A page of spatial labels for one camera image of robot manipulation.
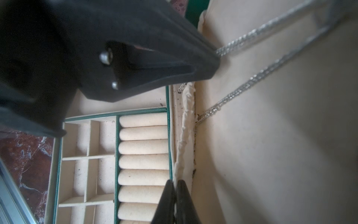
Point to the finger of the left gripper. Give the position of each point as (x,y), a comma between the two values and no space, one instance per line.
(124,48)

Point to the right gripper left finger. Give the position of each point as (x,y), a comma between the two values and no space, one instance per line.
(165,210)

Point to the green jewelry box beige lining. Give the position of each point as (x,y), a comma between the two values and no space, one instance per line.
(286,151)

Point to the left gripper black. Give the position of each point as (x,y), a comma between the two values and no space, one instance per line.
(39,78)

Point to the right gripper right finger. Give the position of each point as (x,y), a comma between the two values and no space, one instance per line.
(186,212)

